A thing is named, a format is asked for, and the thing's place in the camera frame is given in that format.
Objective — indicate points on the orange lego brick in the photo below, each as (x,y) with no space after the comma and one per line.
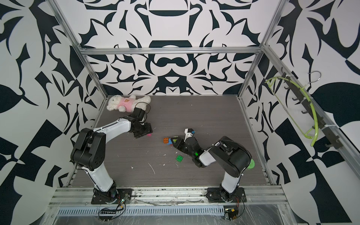
(166,140)

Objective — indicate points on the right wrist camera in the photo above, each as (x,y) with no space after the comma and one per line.
(189,132)

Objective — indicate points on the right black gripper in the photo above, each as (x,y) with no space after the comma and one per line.
(178,142)

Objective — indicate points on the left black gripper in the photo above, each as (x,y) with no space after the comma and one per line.
(149,130)

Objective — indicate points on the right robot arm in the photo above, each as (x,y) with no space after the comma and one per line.
(230,155)

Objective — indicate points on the black connector box left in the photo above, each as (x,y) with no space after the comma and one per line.
(107,213)

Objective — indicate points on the green plastic hanger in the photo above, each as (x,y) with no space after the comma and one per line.
(303,107)

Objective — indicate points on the dark green lego brick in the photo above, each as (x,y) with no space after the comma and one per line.
(179,158)

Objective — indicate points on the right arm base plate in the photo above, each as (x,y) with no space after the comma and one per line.
(219,195)

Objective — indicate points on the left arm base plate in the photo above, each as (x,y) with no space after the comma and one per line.
(122,195)

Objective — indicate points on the black connector box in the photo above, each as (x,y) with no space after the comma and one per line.
(107,213)
(231,213)

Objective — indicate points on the black connector box right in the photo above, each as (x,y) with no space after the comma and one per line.
(231,213)

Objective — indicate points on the black wall hook rack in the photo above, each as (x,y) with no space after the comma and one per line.
(325,128)

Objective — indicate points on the white teddy bear pink shirt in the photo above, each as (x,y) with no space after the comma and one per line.
(127,104)

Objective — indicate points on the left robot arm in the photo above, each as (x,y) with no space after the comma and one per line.
(90,148)

